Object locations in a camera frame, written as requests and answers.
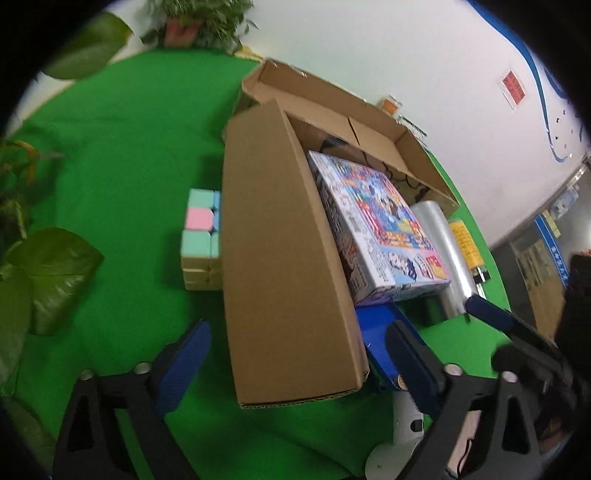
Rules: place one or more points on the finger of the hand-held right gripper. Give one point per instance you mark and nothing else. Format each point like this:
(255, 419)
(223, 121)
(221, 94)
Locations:
(531, 364)
(489, 314)

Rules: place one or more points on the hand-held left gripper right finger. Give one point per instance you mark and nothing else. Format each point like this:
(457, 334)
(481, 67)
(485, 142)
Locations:
(411, 364)

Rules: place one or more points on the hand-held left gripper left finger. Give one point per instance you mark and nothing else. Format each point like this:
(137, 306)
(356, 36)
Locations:
(182, 369)

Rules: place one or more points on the white spray bottle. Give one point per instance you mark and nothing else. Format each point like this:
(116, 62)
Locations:
(406, 427)

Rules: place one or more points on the brown cardboard box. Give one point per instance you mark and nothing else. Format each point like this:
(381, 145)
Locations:
(277, 277)

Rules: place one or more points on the blue box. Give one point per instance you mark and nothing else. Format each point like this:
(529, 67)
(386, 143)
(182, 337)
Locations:
(375, 328)

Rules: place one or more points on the blue strip sign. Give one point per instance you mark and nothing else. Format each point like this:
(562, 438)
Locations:
(551, 251)

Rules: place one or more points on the clear plastic film roll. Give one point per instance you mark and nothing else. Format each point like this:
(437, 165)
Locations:
(444, 251)

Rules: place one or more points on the colourful printed game box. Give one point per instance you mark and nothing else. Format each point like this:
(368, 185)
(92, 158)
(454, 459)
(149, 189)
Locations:
(383, 221)

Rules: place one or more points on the pastel puzzle cube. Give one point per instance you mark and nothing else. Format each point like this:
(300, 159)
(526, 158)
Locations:
(199, 217)

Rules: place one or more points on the green leafy vine plant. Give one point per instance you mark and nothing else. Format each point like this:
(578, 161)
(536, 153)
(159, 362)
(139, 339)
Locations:
(51, 267)

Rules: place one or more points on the green tablecloth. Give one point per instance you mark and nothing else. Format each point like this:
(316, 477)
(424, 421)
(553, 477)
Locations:
(129, 138)

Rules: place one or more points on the pale yellow cloth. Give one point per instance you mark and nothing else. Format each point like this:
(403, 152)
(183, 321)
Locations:
(249, 53)

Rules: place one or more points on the large green plant leaf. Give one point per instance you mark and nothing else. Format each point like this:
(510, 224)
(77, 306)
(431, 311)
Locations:
(87, 46)

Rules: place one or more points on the potted green plant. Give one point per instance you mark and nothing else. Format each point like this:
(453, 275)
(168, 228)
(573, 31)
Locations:
(184, 28)

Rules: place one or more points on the red wall sign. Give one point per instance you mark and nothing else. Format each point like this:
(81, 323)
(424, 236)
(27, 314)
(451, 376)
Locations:
(512, 88)

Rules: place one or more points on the blue wall decoration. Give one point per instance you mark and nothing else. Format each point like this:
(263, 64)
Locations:
(538, 78)

